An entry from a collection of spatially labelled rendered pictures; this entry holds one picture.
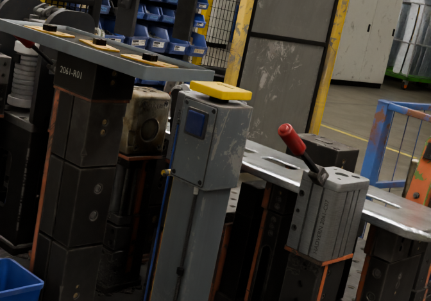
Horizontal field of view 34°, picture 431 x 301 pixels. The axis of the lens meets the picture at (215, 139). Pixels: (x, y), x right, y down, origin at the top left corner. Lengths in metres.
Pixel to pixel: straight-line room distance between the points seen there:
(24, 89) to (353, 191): 0.73
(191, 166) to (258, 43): 3.58
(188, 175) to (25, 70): 0.62
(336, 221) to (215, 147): 0.21
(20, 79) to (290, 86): 3.49
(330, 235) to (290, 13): 3.70
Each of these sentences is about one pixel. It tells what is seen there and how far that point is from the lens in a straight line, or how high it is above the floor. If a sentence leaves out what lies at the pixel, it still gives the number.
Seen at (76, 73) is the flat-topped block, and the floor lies 1.12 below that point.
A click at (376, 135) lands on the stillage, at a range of 3.22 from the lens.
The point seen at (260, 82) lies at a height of 0.75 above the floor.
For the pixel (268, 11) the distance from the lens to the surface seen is 4.50.
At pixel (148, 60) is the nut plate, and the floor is 1.16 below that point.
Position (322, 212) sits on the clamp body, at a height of 1.01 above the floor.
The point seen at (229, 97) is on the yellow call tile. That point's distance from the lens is 0.91.
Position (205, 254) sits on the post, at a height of 0.93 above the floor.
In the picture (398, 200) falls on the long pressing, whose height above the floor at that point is 1.00.
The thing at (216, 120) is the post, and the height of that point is 1.12.
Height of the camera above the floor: 1.28
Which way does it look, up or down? 12 degrees down
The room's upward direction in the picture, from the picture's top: 11 degrees clockwise
